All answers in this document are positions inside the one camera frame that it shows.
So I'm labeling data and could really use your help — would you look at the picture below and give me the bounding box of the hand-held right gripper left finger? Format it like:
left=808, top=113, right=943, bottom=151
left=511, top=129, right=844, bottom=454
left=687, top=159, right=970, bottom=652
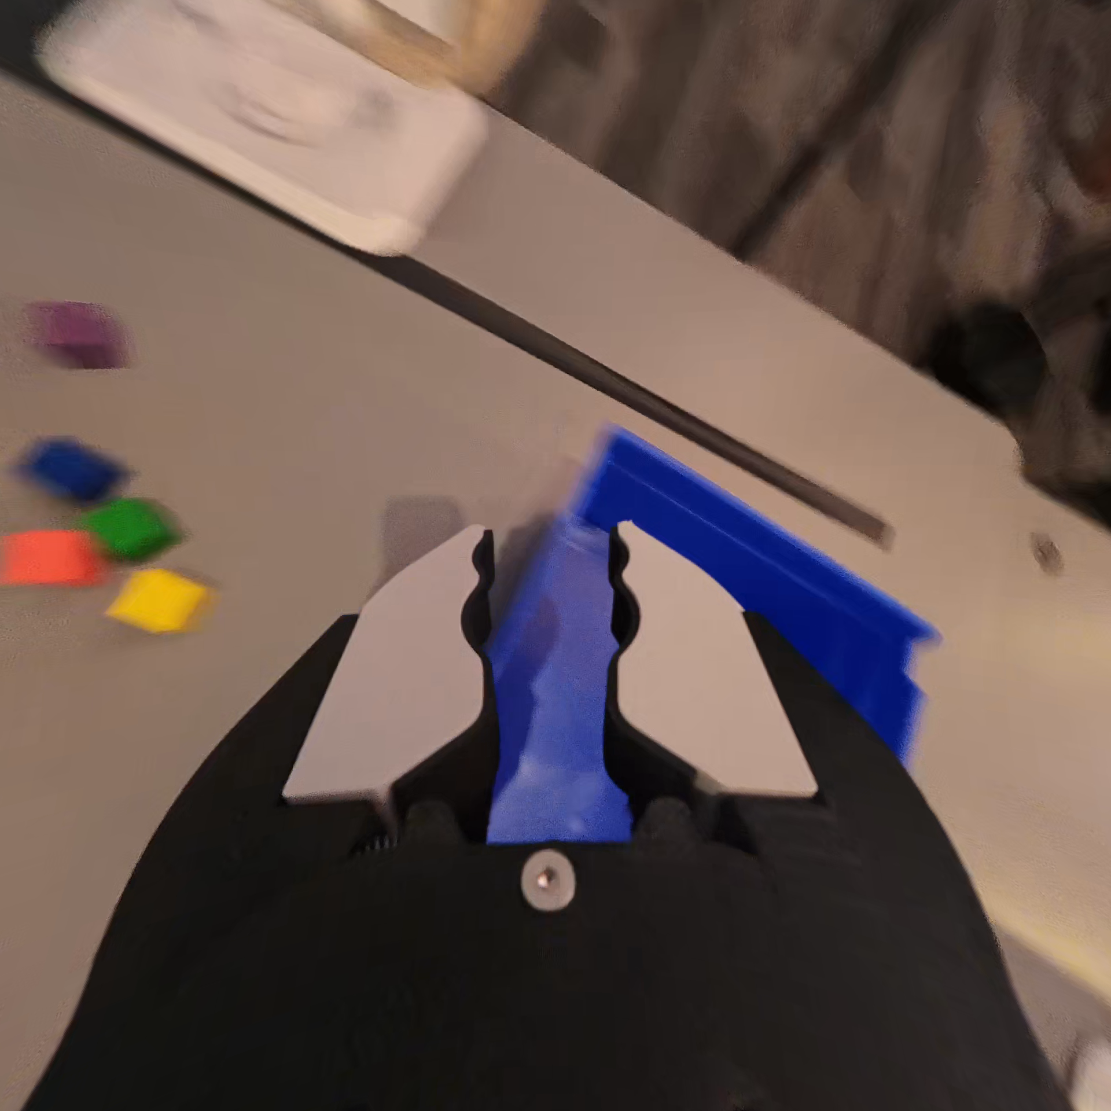
left=281, top=523, right=499, bottom=822

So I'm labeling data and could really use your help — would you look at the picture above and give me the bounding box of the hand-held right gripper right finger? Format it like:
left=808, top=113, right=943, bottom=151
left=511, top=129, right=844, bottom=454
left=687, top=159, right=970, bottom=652
left=604, top=518, right=823, bottom=809

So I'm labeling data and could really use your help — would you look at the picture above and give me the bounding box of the blue plastic storage bin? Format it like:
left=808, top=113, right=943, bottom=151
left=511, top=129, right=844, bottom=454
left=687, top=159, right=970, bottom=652
left=484, top=423, right=945, bottom=848

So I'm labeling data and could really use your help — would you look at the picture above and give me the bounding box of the yellow wooden cube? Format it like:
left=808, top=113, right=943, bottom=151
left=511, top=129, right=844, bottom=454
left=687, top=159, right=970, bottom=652
left=104, top=567, right=216, bottom=635

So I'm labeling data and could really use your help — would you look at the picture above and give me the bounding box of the green wooden cube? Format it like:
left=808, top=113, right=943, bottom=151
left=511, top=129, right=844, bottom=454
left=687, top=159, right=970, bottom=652
left=74, top=496, right=185, bottom=562

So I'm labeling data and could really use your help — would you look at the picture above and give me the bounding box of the orange wooden cube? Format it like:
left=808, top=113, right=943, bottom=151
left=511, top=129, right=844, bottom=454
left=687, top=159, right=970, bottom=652
left=0, top=527, right=111, bottom=589

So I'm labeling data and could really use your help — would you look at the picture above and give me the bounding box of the dark blue wooden cube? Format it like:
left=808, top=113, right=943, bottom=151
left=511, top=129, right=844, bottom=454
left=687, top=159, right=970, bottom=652
left=11, top=435, right=133, bottom=507

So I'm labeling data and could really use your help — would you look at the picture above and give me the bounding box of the purple wooden cube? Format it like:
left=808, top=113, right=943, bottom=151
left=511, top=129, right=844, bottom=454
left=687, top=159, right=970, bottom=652
left=25, top=299, right=133, bottom=371

